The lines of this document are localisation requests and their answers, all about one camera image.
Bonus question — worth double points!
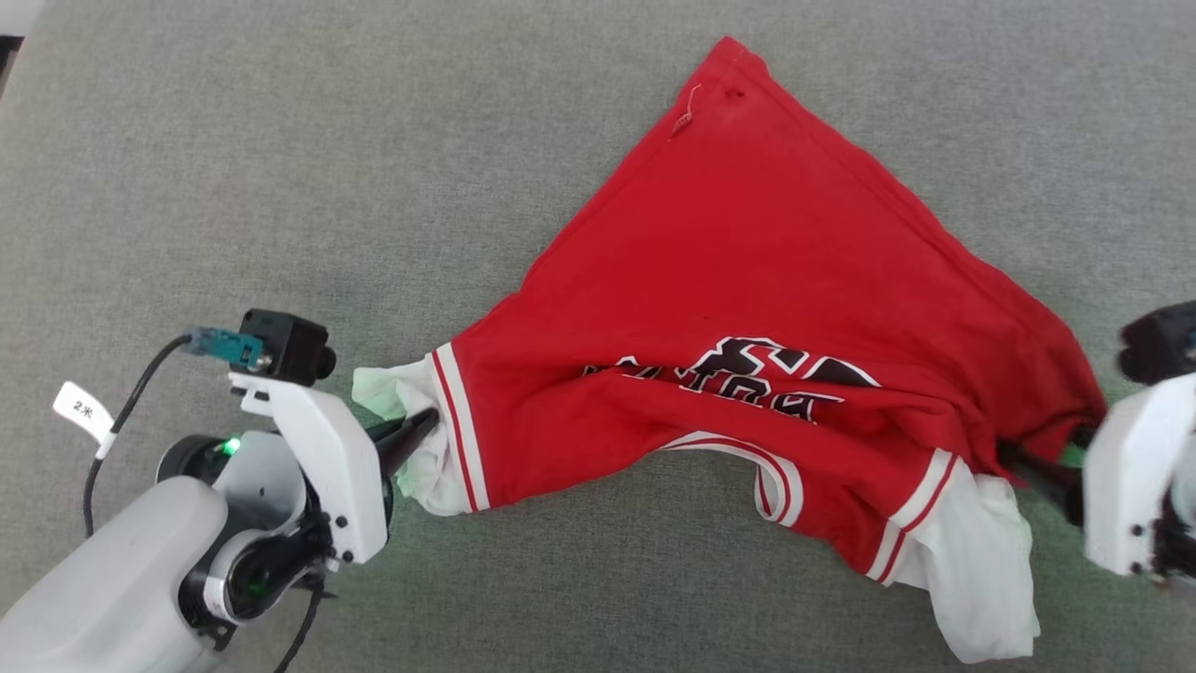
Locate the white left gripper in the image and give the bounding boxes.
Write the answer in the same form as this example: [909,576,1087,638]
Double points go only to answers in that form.
[229,371,441,566]

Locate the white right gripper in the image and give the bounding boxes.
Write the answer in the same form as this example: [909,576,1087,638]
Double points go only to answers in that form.
[995,372,1196,579]

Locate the red basketball jersey white sleeves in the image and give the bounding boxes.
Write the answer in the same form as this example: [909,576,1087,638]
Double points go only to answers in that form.
[352,36,1110,665]

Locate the grey fabric sofa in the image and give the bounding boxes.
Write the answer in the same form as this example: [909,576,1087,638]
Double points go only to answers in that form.
[0,0,1196,673]

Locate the black cable teal connector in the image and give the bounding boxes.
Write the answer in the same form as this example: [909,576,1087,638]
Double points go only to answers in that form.
[82,327,268,541]

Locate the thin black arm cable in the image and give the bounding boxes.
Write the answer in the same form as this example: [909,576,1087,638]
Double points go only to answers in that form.
[273,578,326,673]

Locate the white cable label tag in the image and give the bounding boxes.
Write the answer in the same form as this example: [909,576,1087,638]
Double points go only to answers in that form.
[52,379,116,446]

